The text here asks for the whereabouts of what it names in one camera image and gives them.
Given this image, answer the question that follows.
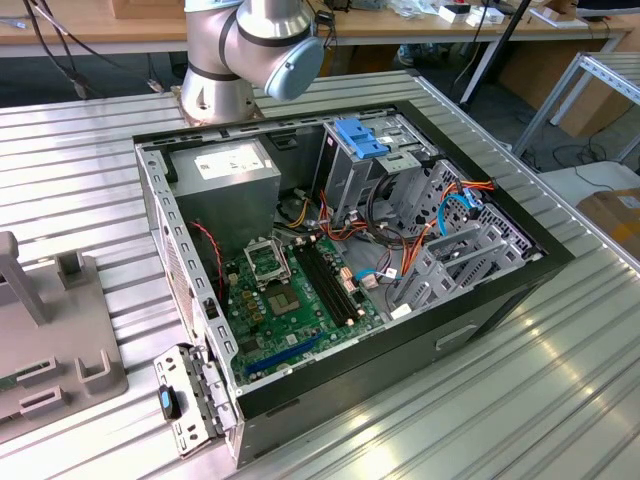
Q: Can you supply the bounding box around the metal socket cover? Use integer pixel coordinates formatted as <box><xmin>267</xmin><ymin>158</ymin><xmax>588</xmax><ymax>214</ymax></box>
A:
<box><xmin>242</xmin><ymin>238</ymin><xmax>292</xmax><ymax>284</ymax></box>

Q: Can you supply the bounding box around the square brown base plate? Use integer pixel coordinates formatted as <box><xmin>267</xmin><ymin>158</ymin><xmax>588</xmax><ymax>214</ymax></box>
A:
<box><xmin>172</xmin><ymin>84</ymin><xmax>266</xmax><ymax>126</ymax></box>

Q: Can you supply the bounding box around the large brown cardboard box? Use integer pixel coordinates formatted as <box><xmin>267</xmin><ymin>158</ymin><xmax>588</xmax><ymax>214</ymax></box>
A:
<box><xmin>499</xmin><ymin>44</ymin><xmax>636</xmax><ymax>139</ymax></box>

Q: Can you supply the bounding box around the blue expansion slot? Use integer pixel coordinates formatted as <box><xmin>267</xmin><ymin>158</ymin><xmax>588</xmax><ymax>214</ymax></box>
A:
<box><xmin>244</xmin><ymin>332</ymin><xmax>324</xmax><ymax>376</ymax></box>

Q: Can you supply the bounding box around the grey metal disk bay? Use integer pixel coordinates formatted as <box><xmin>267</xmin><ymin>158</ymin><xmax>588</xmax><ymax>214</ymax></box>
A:
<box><xmin>387</xmin><ymin>159</ymin><xmax>545</xmax><ymax>321</ymax></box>

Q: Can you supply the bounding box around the green motherboard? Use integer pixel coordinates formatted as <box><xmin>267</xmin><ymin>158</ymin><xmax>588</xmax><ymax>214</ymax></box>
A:
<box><xmin>222</xmin><ymin>233</ymin><xmax>392</xmax><ymax>387</ymax></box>

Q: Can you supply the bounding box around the black cable bundle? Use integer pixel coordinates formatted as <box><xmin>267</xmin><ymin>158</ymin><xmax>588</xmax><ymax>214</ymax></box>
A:
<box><xmin>22</xmin><ymin>0</ymin><xmax>166</xmax><ymax>97</ymax></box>

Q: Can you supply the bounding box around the black open PC case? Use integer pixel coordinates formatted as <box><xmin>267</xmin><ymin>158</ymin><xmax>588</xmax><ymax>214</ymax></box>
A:
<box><xmin>130</xmin><ymin>99</ymin><xmax>576</xmax><ymax>469</ymax></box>

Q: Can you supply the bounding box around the red black twisted wire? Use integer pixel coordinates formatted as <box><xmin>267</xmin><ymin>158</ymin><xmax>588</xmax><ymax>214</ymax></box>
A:
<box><xmin>188</xmin><ymin>219</ymin><xmax>225</xmax><ymax>304</ymax></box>

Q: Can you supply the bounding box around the black RAM slot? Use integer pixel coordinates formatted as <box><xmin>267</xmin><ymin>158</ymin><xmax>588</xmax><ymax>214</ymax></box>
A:
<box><xmin>311</xmin><ymin>239</ymin><xmax>364</xmax><ymax>318</ymax></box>
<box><xmin>305</xmin><ymin>241</ymin><xmax>359</xmax><ymax>322</ymax></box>
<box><xmin>292</xmin><ymin>244</ymin><xmax>351</xmax><ymax>329</ymax></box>
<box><xmin>298</xmin><ymin>243</ymin><xmax>355</xmax><ymax>326</ymax></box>

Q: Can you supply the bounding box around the grey parts rack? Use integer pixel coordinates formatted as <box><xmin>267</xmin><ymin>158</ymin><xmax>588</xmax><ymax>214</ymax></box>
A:
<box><xmin>0</xmin><ymin>230</ymin><xmax>130</xmax><ymax>432</ymax></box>

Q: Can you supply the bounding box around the white side table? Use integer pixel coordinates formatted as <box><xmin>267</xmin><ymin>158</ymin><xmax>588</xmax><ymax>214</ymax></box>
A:
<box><xmin>539</xmin><ymin>159</ymin><xmax>640</xmax><ymax>206</ymax></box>

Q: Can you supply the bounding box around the green RAM stick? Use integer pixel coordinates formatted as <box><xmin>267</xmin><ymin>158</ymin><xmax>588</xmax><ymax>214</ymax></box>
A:
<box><xmin>0</xmin><ymin>368</ymin><xmax>36</xmax><ymax>394</ymax></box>

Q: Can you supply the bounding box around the small white box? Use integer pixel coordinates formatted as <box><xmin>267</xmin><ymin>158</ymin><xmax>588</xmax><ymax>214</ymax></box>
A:
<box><xmin>467</xmin><ymin>9</ymin><xmax>506</xmax><ymax>26</ymax></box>
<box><xmin>438</xmin><ymin>3</ymin><xmax>472</xmax><ymax>25</ymax></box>

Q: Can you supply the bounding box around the wooden desk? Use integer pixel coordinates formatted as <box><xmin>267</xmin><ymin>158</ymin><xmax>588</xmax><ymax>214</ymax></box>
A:
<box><xmin>0</xmin><ymin>0</ymin><xmax>636</xmax><ymax>59</ymax></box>

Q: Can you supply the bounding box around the blue SATA wire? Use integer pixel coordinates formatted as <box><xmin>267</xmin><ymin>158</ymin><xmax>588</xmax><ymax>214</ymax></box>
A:
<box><xmin>434</xmin><ymin>187</ymin><xmax>482</xmax><ymax>237</ymax></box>

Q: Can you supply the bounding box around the grey optical drive cage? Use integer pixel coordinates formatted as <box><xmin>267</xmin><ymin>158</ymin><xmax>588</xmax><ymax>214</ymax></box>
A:
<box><xmin>312</xmin><ymin>117</ymin><xmax>436</xmax><ymax>229</ymax></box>

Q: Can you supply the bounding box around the grey power supply unit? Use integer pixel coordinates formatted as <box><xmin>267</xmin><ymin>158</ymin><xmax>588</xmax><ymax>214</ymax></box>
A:
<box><xmin>167</xmin><ymin>138</ymin><xmax>283</xmax><ymax>257</ymax></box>

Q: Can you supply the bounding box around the black and blue latch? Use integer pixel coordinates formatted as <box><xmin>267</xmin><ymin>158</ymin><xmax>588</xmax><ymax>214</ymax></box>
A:
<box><xmin>157</xmin><ymin>383</ymin><xmax>183</xmax><ymax>420</ymax></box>

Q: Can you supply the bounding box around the yellow black wire bundle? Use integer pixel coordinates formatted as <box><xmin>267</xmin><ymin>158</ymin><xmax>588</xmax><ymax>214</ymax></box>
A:
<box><xmin>287</xmin><ymin>199</ymin><xmax>314</xmax><ymax>229</ymax></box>

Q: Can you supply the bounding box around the silver slot bracket retainer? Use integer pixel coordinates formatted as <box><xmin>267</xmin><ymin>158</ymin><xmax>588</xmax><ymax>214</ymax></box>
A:
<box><xmin>152</xmin><ymin>342</ymin><xmax>240</xmax><ymax>459</ymax></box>

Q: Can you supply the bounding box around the blue plastic drive latch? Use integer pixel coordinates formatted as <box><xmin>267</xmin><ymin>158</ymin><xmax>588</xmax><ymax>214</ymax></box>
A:
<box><xmin>334</xmin><ymin>118</ymin><xmax>392</xmax><ymax>160</ymax></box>

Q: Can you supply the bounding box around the orange red wire bundle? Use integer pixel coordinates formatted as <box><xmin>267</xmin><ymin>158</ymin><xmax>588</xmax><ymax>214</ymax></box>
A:
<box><xmin>314</xmin><ymin>189</ymin><xmax>441</xmax><ymax>301</ymax></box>

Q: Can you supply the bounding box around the black stand pole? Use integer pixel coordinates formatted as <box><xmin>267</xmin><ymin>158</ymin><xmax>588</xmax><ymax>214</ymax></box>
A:
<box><xmin>497</xmin><ymin>0</ymin><xmax>534</xmax><ymax>41</ymax></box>

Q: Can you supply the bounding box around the blue flat wire with label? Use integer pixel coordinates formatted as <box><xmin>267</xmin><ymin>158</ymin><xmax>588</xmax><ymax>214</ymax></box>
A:
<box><xmin>357</xmin><ymin>269</ymin><xmax>400</xmax><ymax>291</ymax></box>

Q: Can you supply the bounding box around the thick black cable loop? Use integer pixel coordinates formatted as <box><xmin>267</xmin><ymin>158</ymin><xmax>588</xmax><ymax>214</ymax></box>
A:
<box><xmin>367</xmin><ymin>172</ymin><xmax>431</xmax><ymax>246</ymax></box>

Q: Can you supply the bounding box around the metal shelf frame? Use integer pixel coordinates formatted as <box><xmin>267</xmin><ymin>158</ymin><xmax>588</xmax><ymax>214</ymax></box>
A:
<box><xmin>512</xmin><ymin>51</ymin><xmax>640</xmax><ymax>164</ymax></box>

